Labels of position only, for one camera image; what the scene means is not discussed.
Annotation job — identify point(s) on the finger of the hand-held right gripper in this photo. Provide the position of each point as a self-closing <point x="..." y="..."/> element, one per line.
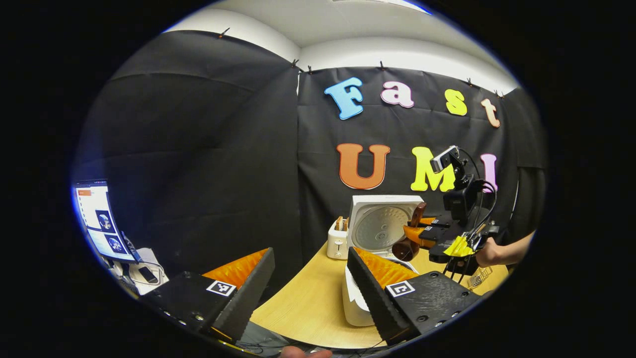
<point x="422" y="237"/>
<point x="437" y="222"/>

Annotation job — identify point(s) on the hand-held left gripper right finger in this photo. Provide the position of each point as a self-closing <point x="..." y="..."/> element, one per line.
<point x="370" y="298"/>

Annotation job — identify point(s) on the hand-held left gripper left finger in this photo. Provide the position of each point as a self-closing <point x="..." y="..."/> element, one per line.
<point x="251" y="293"/>

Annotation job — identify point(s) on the brown wooden spoon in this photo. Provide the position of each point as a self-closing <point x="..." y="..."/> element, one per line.
<point x="405" y="250"/>

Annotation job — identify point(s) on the white rice cooker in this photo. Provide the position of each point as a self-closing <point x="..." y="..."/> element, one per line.
<point x="377" y="228"/>

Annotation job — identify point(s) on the white toaster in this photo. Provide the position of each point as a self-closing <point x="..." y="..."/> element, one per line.
<point x="337" y="246"/>

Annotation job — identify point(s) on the black phone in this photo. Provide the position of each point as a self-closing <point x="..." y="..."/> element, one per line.
<point x="148" y="275"/>

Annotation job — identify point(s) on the black backdrop cloth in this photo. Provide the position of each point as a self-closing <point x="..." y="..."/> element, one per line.
<point x="198" y="149"/>

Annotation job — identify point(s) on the computer monitor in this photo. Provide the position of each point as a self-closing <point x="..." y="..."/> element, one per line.
<point x="99" y="219"/>

